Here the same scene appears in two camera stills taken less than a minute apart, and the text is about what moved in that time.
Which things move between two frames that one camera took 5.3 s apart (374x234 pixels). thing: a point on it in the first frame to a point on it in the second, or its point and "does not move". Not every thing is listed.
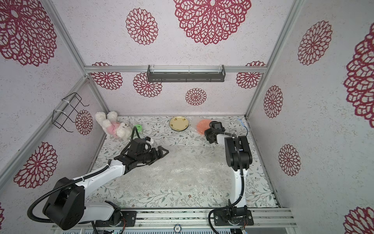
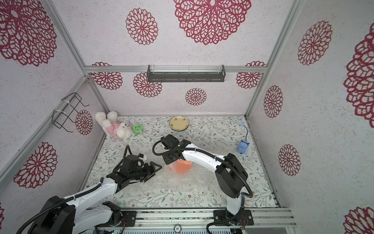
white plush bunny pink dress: (111, 125) does not move
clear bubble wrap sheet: (193, 171) does not move
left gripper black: (156, 157) to (150, 172)
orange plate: (202, 125) to (181, 167)
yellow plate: (178, 123) does not move
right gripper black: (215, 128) to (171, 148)
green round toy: (139, 127) does not move
